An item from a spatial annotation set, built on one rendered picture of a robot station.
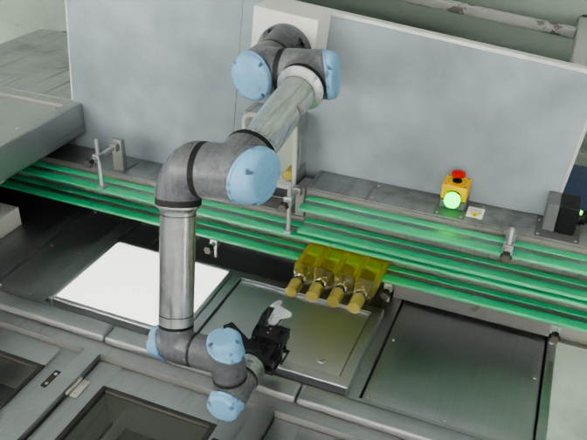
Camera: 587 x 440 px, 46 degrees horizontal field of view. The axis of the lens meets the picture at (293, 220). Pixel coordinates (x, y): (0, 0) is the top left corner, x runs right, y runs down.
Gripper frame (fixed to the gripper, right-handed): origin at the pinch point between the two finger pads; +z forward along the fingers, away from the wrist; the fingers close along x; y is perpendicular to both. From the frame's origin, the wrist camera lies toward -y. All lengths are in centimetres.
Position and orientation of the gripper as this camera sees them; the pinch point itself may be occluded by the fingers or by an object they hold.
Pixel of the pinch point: (276, 312)
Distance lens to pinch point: 174.8
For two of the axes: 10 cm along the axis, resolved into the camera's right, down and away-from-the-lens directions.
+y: 9.3, 2.1, -3.1
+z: 3.7, -4.7, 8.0
